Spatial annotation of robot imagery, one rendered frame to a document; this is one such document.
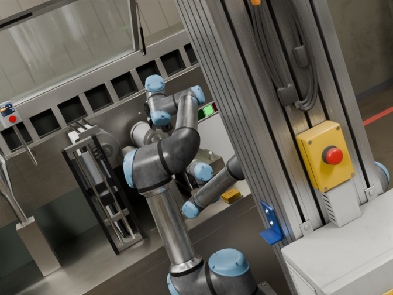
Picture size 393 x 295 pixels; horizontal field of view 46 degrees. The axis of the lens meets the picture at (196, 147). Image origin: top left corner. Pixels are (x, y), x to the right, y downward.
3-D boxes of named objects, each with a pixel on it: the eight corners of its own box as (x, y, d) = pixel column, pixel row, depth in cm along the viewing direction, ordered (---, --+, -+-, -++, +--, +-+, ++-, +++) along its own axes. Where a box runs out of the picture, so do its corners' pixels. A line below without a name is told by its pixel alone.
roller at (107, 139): (97, 168, 215) (83, 142, 211) (88, 159, 238) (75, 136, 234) (123, 155, 219) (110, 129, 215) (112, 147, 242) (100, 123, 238)
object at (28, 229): (39, 282, 216) (-24, 178, 199) (37, 270, 229) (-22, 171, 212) (66, 266, 220) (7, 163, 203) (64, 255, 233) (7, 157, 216)
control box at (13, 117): (8, 127, 196) (-4, 106, 193) (4, 128, 202) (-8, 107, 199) (23, 120, 200) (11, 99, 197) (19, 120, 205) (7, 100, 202)
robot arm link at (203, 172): (202, 186, 200) (195, 170, 198) (192, 181, 210) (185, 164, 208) (217, 178, 203) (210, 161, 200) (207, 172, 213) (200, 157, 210)
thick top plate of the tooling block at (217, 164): (200, 181, 232) (195, 171, 230) (173, 167, 268) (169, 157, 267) (226, 167, 236) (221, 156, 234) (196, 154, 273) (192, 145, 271)
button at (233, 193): (229, 203, 214) (227, 198, 213) (223, 199, 220) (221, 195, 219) (241, 195, 216) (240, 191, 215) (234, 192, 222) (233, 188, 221)
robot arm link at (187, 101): (193, 139, 136) (196, 76, 178) (159, 151, 138) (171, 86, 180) (208, 170, 141) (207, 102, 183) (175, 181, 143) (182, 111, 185)
